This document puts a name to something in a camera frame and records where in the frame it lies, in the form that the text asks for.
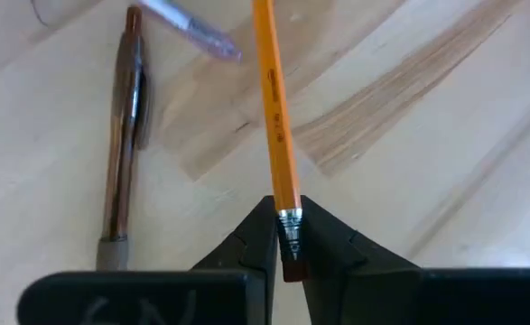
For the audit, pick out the orange pencil with eraser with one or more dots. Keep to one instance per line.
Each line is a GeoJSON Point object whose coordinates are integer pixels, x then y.
{"type": "Point", "coordinates": [278, 135]}

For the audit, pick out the dark brown metallic pen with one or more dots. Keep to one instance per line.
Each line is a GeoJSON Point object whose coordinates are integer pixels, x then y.
{"type": "Point", "coordinates": [122, 180]}

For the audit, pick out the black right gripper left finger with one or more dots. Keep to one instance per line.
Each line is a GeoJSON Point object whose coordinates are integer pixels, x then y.
{"type": "Point", "coordinates": [228, 293]}

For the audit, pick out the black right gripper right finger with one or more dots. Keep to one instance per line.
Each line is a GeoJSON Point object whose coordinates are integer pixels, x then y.
{"type": "Point", "coordinates": [382, 293]}

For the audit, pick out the clear purple pen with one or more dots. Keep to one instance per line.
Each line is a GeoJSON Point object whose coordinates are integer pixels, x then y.
{"type": "Point", "coordinates": [201, 34]}

